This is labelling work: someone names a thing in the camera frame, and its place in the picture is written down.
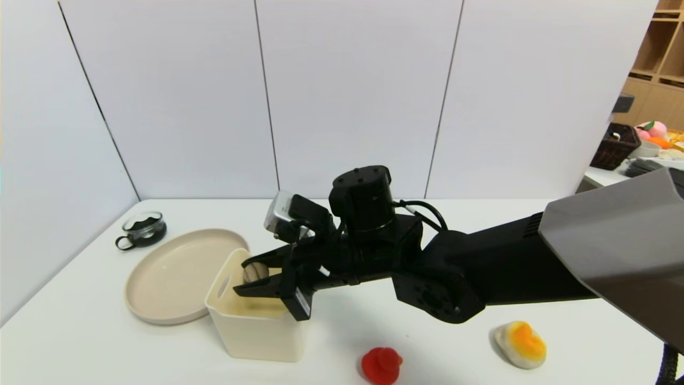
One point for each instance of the beige round plate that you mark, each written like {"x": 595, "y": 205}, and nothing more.
{"x": 171, "y": 272}

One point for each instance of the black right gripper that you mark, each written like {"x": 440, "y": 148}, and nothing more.
{"x": 297, "y": 290}

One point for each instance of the orange toy fruit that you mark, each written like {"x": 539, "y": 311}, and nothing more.
{"x": 658, "y": 143}

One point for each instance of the white side table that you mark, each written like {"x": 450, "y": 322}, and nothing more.
{"x": 601, "y": 175}

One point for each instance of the yellow toy item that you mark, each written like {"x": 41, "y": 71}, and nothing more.
{"x": 677, "y": 137}

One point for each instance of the wooden shelf unit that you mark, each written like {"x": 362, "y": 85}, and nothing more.
{"x": 654, "y": 101}

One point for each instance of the black brush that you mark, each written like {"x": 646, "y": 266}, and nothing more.
{"x": 641, "y": 167}

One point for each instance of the cream toy bread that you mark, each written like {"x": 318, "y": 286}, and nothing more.
{"x": 671, "y": 154}

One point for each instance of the small wooden cylinder block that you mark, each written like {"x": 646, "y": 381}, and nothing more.
{"x": 255, "y": 274}

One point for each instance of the dark wicker basket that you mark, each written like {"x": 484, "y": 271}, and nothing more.
{"x": 613, "y": 148}

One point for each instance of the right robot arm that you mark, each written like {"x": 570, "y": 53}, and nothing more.
{"x": 534, "y": 267}

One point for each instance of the white bowl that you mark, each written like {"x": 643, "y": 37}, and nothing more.
{"x": 645, "y": 151}

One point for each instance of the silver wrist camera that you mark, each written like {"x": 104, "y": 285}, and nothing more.
{"x": 278, "y": 214}

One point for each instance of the red rubber duck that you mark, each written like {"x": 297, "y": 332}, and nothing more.
{"x": 380, "y": 366}

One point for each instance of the pink peach plush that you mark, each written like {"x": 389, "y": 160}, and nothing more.
{"x": 654, "y": 130}

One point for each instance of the orange and white stone toy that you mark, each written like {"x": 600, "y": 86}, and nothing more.
{"x": 522, "y": 345}

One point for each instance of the cream plastic storage box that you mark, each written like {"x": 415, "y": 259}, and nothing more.
{"x": 256, "y": 337}

